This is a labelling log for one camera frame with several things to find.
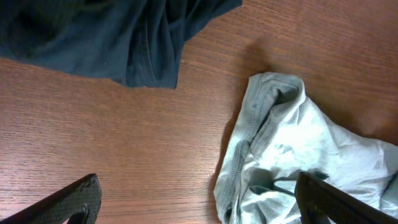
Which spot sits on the light grey-green t-shirt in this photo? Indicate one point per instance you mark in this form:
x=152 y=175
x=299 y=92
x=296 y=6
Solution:
x=280 y=132

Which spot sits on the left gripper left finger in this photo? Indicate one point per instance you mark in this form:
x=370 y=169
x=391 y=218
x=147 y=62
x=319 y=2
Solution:
x=79 y=202

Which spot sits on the folded navy blue garment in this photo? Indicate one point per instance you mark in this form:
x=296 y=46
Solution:
x=132 y=42

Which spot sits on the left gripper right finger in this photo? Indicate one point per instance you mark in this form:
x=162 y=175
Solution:
x=321 y=203

